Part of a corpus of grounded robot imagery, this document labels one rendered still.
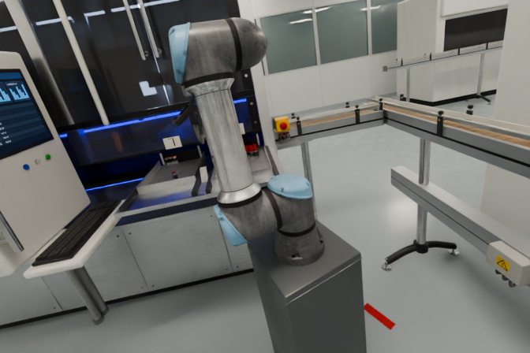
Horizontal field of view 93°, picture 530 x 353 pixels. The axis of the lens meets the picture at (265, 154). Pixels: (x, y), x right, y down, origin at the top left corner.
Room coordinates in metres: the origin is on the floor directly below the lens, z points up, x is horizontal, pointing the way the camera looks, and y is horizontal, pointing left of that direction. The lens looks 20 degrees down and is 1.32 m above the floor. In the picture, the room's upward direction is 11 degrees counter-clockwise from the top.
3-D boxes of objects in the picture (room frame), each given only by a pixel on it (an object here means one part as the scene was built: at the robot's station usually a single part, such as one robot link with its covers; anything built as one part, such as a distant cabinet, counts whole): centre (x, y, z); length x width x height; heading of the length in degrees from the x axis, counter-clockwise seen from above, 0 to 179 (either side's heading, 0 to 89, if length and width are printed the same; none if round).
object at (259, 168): (1.12, 0.12, 0.90); 0.34 x 0.26 x 0.04; 3
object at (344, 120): (1.50, -0.40, 0.92); 0.69 x 0.15 x 0.16; 93
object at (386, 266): (1.20, -0.83, 0.07); 0.50 x 0.08 x 0.14; 93
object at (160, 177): (1.20, 0.46, 0.90); 0.34 x 0.26 x 0.04; 3
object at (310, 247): (0.61, -0.05, 0.84); 0.15 x 0.15 x 0.10
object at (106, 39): (1.29, 0.66, 1.50); 0.47 x 0.01 x 0.59; 93
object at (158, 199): (1.14, 0.29, 0.87); 0.70 x 0.48 x 0.02; 93
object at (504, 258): (0.66, -0.79, 0.50); 0.12 x 0.05 x 0.09; 3
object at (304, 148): (1.49, -0.26, 0.46); 0.09 x 0.09 x 0.77; 3
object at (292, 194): (0.61, -0.04, 0.96); 0.13 x 0.12 x 0.14; 108
